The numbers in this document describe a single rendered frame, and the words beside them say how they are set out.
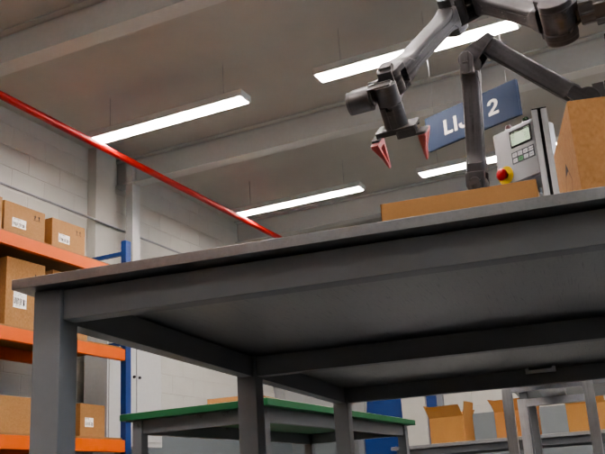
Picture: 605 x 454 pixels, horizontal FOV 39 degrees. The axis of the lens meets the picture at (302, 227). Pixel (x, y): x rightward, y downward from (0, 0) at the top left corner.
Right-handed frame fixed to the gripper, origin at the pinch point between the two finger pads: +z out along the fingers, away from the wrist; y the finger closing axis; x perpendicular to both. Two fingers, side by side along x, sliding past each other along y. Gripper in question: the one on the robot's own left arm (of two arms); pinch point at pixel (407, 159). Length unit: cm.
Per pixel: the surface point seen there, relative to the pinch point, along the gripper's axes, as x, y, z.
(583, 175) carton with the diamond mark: 34, -41, 1
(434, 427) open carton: -456, 174, 399
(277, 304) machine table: 41, 27, 13
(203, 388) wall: -507, 429, 352
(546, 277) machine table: 30.0, -29.2, 23.2
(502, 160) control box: -65, -12, 27
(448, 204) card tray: 65, -22, -10
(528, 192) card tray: 64, -35, -9
